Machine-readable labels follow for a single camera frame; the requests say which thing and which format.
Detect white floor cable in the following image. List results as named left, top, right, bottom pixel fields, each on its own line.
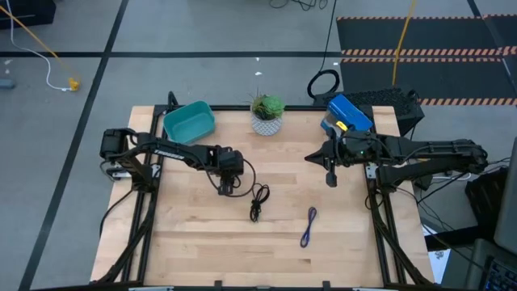
left=5, top=0, right=72, bottom=92

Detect yellow extension cable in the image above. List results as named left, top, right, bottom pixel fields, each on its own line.
left=391, top=0, right=418, bottom=87

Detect potted succulent in white pot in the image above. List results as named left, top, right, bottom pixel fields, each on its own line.
left=246, top=91, right=286, bottom=137

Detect blue plastic box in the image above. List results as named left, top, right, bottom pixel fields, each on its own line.
left=320, top=93, right=374, bottom=141

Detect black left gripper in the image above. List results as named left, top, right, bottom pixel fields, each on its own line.
left=216, top=147, right=246, bottom=198

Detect black keyboard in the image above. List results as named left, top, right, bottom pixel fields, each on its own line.
left=481, top=257, right=517, bottom=291

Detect tangled black floor cables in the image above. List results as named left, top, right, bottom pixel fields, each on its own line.
left=268, top=0, right=330, bottom=12

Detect black aluminium table frame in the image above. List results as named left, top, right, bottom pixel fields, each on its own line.
left=96, top=91, right=435, bottom=290

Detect black hazard-striped floor mat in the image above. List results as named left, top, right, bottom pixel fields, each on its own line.
left=335, top=13, right=517, bottom=108

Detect yellow floor cable with plug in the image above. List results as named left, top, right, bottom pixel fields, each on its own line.
left=0, top=4, right=81, bottom=92

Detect black USB-C cable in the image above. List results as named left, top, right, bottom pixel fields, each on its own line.
left=249, top=183, right=271, bottom=224

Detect black floor box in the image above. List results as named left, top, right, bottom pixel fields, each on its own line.
left=0, top=0, right=57, bottom=31

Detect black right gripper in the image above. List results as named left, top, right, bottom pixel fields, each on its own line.
left=305, top=128, right=355, bottom=188

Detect black coiled floor cable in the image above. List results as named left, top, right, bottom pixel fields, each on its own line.
left=306, top=0, right=342, bottom=100

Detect black crate beside table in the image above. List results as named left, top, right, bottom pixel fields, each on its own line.
left=464, top=167, right=511, bottom=236

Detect purple USB-C cable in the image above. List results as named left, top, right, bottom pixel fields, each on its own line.
left=299, top=206, right=318, bottom=249

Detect teal plastic bin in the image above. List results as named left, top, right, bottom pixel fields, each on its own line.
left=162, top=99, right=216, bottom=146

